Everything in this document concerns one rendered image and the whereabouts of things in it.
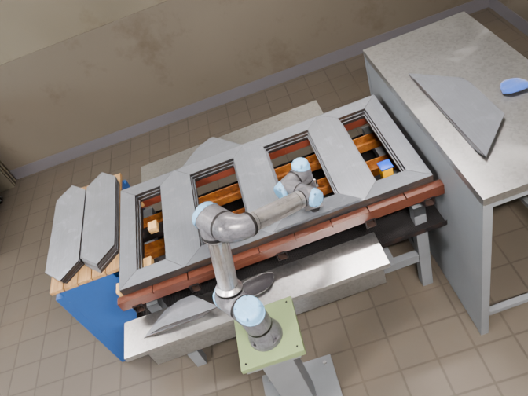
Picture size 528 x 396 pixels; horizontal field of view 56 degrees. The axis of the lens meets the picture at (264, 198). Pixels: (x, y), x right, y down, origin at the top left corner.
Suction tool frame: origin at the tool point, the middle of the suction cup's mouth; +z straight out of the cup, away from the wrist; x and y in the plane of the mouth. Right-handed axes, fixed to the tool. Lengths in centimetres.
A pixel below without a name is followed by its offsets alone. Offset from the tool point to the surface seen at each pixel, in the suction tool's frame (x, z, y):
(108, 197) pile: -58, 1, 116
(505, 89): -19, -21, -96
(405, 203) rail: 4.7, 6.6, -40.5
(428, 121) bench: -17, -18, -60
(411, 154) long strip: -19, 0, -51
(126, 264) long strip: 0, 0, 97
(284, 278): 19.2, 18.5, 23.3
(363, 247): 14.1, 18.5, -16.5
